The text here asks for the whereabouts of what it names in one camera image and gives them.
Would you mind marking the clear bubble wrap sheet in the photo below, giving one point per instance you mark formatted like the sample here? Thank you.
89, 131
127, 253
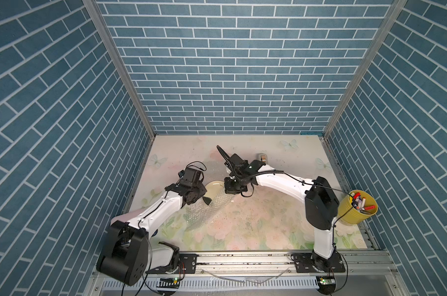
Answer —
198, 214

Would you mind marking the grey tape dispenser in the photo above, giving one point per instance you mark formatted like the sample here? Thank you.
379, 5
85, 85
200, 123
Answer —
263, 158

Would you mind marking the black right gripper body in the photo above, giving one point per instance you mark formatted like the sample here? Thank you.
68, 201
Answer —
235, 186

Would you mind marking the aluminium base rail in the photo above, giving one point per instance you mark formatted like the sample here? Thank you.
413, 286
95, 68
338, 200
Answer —
363, 272

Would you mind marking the aluminium corner post right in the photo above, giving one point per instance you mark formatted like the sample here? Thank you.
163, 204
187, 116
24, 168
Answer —
392, 14

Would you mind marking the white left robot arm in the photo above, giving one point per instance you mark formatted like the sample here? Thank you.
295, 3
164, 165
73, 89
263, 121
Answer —
127, 253

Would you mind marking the yellow pen bucket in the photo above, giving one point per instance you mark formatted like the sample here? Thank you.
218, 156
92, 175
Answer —
356, 207

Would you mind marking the aluminium corner post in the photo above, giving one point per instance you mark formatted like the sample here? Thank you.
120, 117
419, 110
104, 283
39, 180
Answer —
105, 35
392, 14

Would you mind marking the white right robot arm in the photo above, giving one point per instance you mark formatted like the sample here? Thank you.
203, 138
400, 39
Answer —
317, 196

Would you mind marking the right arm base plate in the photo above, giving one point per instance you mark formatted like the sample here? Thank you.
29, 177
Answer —
313, 263

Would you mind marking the aluminium corner post left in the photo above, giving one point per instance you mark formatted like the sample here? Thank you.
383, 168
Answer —
105, 35

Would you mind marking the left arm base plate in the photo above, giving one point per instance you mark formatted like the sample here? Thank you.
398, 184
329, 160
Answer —
173, 264

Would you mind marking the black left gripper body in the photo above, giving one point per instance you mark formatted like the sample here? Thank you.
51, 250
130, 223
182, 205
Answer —
197, 191

